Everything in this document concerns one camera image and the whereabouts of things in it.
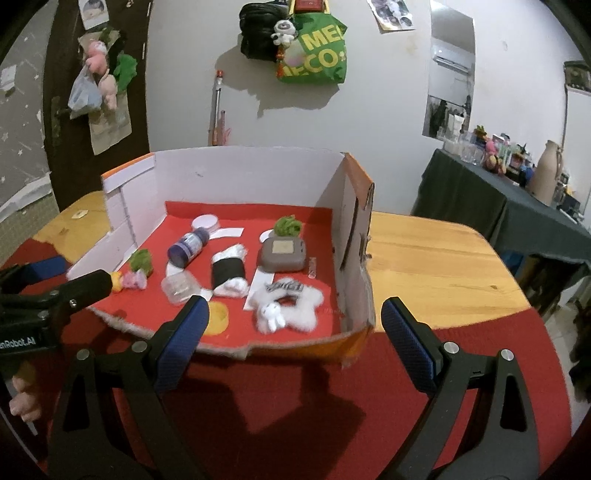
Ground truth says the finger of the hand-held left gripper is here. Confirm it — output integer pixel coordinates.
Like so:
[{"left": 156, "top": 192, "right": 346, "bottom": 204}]
[
  {"left": 28, "top": 270, "right": 114, "bottom": 324},
  {"left": 0, "top": 256, "right": 69, "bottom": 298}
]

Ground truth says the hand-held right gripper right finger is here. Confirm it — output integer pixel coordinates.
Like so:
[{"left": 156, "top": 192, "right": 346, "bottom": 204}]
[{"left": 381, "top": 296, "right": 541, "bottom": 480}]

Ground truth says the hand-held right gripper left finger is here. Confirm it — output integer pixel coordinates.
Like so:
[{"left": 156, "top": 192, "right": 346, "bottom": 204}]
[{"left": 48, "top": 294, "right": 211, "bottom": 480}]

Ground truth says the yellow bottle cap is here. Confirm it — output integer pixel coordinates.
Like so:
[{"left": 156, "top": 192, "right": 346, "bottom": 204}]
[{"left": 205, "top": 302, "right": 230, "bottom": 336}]

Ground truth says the pink and yellow toy figurine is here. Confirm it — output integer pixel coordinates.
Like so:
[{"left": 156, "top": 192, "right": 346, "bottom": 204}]
[{"left": 111, "top": 270, "right": 148, "bottom": 292}]

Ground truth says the clear plastic box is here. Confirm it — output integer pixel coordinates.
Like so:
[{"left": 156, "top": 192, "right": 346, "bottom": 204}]
[{"left": 161, "top": 270, "right": 202, "bottom": 305}]

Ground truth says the green yarn ball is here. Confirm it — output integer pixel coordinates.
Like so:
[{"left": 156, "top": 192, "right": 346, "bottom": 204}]
[
  {"left": 274, "top": 215, "right": 304, "bottom": 238},
  {"left": 129, "top": 249, "right": 153, "bottom": 273}
]

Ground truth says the black roll with white ends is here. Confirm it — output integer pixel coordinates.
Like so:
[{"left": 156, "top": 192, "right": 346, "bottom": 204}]
[{"left": 210, "top": 244, "right": 250, "bottom": 297}]

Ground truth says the dark blue bottle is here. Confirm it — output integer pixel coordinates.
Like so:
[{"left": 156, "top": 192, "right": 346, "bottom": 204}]
[{"left": 167, "top": 228, "right": 211, "bottom": 268}]

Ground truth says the white fluffy star plush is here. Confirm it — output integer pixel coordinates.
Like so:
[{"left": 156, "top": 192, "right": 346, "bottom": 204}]
[{"left": 249, "top": 276, "right": 324, "bottom": 335}]

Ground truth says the round silver tin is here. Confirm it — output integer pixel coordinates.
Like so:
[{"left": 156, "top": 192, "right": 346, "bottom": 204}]
[{"left": 191, "top": 213, "right": 220, "bottom": 234}]

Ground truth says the brown grey square case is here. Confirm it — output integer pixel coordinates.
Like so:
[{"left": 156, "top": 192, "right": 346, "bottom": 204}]
[{"left": 256, "top": 237, "right": 308, "bottom": 273}]

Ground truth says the orange cardboard box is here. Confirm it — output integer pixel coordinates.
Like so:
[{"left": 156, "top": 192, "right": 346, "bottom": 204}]
[{"left": 67, "top": 147, "right": 376, "bottom": 370}]

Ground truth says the person's left hand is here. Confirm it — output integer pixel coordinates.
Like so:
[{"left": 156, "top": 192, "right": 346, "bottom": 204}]
[{"left": 9, "top": 362, "right": 38, "bottom": 423}]

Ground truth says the dark brown door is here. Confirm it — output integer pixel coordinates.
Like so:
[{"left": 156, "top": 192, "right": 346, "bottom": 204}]
[{"left": 44, "top": 0, "right": 153, "bottom": 213}]

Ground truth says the red knitted mat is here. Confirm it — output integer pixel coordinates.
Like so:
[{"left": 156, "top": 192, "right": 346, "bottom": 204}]
[{"left": 0, "top": 235, "right": 573, "bottom": 480}]

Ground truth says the beige hanging cloth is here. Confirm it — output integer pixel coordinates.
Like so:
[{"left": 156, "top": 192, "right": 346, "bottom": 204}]
[{"left": 89, "top": 92, "right": 132, "bottom": 155}]

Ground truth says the dark green covered table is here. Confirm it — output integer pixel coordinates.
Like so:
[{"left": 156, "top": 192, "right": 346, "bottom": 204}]
[{"left": 411, "top": 148, "right": 591, "bottom": 315}]

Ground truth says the clear plastic bag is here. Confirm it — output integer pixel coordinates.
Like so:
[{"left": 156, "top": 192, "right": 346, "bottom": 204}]
[{"left": 68, "top": 65, "right": 103, "bottom": 120}]

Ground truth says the pink plush toy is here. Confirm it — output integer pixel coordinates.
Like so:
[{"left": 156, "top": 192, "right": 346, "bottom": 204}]
[
  {"left": 83, "top": 41, "right": 109, "bottom": 75},
  {"left": 97, "top": 71, "right": 118, "bottom": 109}
]

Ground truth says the row of small bottles and toys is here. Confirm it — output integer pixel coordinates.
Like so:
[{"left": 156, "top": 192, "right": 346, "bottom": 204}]
[{"left": 443, "top": 124, "right": 536, "bottom": 188}]

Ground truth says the green plush toy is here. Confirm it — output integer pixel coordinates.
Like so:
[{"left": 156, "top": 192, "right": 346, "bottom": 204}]
[{"left": 113, "top": 53, "right": 138, "bottom": 93}]

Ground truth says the beige vase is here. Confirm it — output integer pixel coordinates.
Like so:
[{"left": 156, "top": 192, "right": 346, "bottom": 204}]
[{"left": 526, "top": 140, "right": 564, "bottom": 206}]

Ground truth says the mop pole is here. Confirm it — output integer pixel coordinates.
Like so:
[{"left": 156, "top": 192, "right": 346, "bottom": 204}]
[{"left": 210, "top": 70, "right": 225, "bottom": 147}]

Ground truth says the white wardrobe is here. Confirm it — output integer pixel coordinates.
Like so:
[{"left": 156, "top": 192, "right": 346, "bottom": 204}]
[{"left": 561, "top": 88, "right": 591, "bottom": 213}]

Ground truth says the door photo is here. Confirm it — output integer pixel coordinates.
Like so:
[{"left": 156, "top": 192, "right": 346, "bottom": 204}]
[{"left": 78, "top": 0, "right": 109, "bottom": 29}]

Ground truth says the green tote bag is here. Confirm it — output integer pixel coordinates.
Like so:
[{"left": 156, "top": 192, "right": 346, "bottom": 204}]
[{"left": 276, "top": 11, "right": 348, "bottom": 86}]

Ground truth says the black bag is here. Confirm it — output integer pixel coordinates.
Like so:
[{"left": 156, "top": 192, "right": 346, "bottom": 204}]
[{"left": 239, "top": 2, "right": 296, "bottom": 61}]

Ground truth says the wall mirror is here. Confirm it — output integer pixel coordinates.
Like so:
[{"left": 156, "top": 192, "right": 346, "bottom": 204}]
[{"left": 422, "top": 0, "right": 476, "bottom": 139}]

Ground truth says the white plush keychain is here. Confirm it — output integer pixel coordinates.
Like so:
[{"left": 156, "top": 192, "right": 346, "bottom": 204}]
[{"left": 270, "top": 19, "right": 297, "bottom": 46}]

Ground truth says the wall photo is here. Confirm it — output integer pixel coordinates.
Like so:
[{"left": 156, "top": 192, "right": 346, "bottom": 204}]
[{"left": 367, "top": 0, "right": 415, "bottom": 33}]

